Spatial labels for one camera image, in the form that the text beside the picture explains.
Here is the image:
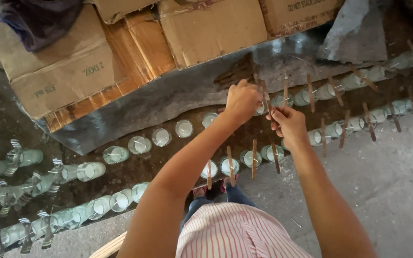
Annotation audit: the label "person's right hand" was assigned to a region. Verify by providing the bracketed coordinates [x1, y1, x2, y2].
[266, 106, 311, 151]

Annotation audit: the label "large green-printed cardboard box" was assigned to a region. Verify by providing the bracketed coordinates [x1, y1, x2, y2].
[0, 4, 126, 120]

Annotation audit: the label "red striped white shirt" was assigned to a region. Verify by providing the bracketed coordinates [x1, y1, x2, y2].
[175, 202, 315, 258]

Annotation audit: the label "grey stone slab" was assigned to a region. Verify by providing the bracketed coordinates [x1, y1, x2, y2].
[317, 0, 388, 64]

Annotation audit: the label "small brown cardboard box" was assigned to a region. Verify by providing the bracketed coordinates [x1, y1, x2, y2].
[92, 0, 160, 25]

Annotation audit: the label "wooden stool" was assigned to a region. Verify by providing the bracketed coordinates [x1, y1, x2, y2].
[89, 231, 128, 258]

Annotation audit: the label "person's right red sandal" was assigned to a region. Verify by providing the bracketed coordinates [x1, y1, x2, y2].
[220, 174, 240, 194]

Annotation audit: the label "row of glass candle jars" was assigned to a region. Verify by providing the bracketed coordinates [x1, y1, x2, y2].
[103, 47, 413, 165]
[0, 88, 413, 258]

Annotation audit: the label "blue jeans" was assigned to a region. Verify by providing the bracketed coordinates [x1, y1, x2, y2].
[179, 183, 259, 233]

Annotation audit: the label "grey tarp sheet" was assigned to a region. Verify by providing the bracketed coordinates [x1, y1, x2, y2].
[36, 29, 372, 156]

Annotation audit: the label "orange-brown corrugated cardboard box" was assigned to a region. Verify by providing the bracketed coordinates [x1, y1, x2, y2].
[43, 11, 176, 133]

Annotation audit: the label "thin wooden wick stick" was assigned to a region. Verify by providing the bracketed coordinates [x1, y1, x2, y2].
[260, 80, 274, 114]

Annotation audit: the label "row of wooden wick sticks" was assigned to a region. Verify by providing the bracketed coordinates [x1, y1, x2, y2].
[206, 39, 413, 190]

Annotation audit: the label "person's left hand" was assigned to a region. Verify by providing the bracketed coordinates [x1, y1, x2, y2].
[224, 80, 264, 126]

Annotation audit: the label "person's left red sandal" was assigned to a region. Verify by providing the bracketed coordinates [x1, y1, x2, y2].
[192, 186, 208, 200]

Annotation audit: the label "bundle of brown wooden sticks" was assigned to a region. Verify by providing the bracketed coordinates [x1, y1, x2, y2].
[214, 52, 259, 90]

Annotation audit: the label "black-printed cardboard box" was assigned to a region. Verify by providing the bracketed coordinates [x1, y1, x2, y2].
[258, 0, 345, 39]

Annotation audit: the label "purple cloth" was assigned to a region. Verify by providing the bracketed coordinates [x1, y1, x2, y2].
[0, 0, 84, 53]

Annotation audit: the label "group of metal wick clips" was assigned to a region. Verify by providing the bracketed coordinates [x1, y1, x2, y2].
[0, 139, 65, 258]

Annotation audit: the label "cluster of clipped candle jars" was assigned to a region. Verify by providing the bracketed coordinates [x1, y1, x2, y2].
[0, 140, 107, 217]

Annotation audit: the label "person's red sandal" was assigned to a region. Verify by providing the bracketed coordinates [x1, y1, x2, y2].
[192, 186, 208, 200]
[220, 174, 240, 194]

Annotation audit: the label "plain brown cardboard box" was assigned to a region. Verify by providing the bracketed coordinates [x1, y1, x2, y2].
[158, 0, 269, 70]

